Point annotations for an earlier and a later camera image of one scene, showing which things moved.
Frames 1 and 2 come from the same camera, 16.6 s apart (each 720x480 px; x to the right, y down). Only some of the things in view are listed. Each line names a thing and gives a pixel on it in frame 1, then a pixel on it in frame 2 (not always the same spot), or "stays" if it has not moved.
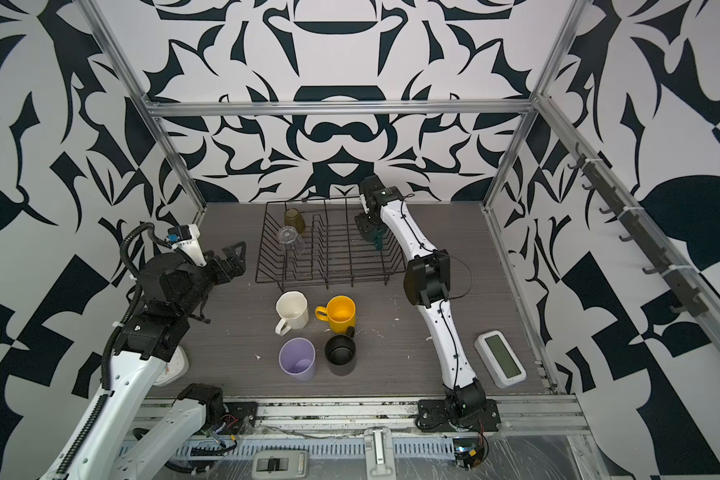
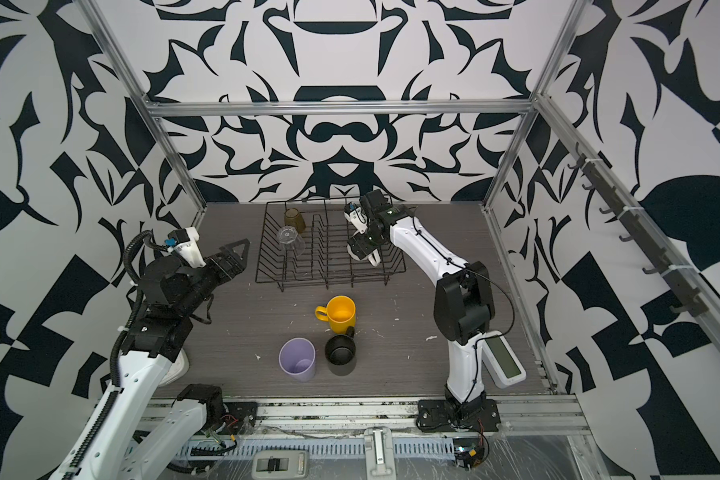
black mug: [341, 349] stays
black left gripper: [233, 264] stays
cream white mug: [292, 309] -> [373, 257]
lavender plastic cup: [297, 357] stays
